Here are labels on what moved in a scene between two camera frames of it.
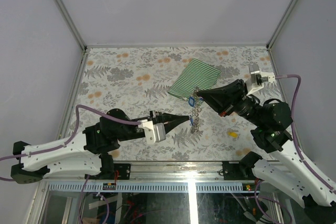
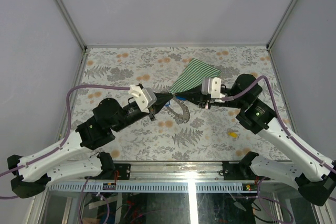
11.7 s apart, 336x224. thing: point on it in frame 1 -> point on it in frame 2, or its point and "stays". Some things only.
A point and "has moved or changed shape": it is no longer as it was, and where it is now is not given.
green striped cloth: [198, 76] stays
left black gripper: [171, 121] -> [162, 99]
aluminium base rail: [167, 178] stays
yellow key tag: [233, 134] stays
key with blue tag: [191, 100] has moved or changed shape
